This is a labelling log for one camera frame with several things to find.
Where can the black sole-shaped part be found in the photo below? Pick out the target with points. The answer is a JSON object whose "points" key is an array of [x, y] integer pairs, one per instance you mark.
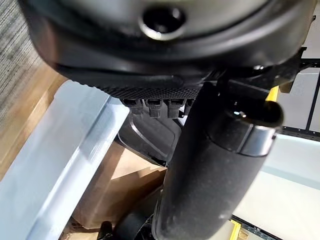
{"points": [[130, 228], [150, 136]]}

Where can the yellow and black shelf frame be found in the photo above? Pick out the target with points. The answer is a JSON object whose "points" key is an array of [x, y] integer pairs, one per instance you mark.
{"points": [[310, 64]]}

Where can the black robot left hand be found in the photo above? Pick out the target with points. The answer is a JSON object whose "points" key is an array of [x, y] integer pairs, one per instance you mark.
{"points": [[155, 65]]}

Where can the white shelf board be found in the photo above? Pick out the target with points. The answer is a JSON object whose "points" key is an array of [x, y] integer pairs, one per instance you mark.
{"points": [[287, 190]]}

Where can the brown cardboard sheet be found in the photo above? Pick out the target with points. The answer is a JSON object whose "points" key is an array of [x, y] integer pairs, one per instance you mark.
{"points": [[125, 187]]}

